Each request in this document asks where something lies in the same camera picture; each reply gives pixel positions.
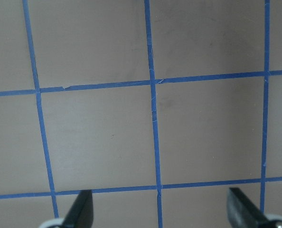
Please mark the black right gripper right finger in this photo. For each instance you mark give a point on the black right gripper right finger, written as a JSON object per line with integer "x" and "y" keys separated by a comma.
{"x": 242, "y": 213}

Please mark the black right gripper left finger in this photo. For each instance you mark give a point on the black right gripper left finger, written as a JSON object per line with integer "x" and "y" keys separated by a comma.
{"x": 81, "y": 214}

